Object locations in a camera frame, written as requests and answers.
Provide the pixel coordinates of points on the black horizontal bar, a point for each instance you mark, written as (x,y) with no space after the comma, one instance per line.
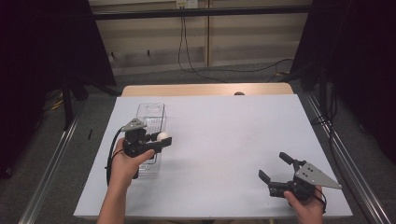
(199,12)

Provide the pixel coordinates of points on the white egg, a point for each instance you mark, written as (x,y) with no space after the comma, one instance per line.
(162,136)

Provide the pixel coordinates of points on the small dark round object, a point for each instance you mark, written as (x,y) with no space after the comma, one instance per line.
(239,93)

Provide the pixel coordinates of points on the person's right hand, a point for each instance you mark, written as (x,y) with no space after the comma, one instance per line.
(306,207)

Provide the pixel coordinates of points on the large black curtain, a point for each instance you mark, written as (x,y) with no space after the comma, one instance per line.
(361,62)
(37,62)

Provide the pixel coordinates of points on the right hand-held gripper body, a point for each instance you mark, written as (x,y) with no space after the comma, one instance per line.
(309,177)

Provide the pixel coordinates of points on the clear plastic container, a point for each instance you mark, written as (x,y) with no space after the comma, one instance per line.
(154,119)

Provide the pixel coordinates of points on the black metal stand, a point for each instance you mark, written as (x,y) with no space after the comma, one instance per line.
(67,102)

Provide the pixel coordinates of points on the person's left hand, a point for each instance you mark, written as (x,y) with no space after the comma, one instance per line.
(126,169)

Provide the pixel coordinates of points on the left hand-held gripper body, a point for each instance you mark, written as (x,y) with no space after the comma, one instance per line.
(135,141)

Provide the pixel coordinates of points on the white wall power outlet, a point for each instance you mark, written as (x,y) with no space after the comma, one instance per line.
(187,3)

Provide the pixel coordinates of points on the small black floor item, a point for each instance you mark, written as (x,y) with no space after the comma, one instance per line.
(90,134)

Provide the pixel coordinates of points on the metal floor rail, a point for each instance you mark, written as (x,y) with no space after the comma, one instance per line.
(46,177)
(348,161)

